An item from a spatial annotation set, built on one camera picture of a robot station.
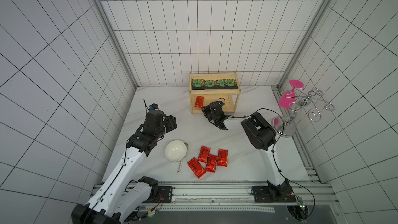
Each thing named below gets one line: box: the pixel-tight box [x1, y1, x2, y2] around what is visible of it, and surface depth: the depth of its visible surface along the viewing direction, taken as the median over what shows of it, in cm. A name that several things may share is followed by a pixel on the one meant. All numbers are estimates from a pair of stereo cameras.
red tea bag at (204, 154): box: [197, 145, 211, 164], surface depth 86 cm
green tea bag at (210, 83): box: [207, 79, 215, 88], surface depth 94 cm
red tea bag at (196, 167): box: [187, 157, 207, 179], surface depth 81 cm
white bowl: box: [164, 140, 188, 163], surface depth 85 cm
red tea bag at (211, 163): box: [205, 153, 219, 173], surface depth 82 cm
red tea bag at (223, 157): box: [217, 148, 229, 167], surface depth 84 cm
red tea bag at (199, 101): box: [194, 95, 205, 108], surface depth 107 cm
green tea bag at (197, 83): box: [191, 78, 205, 88], surface depth 94 cm
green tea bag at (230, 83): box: [227, 79, 235, 87], surface depth 94 cm
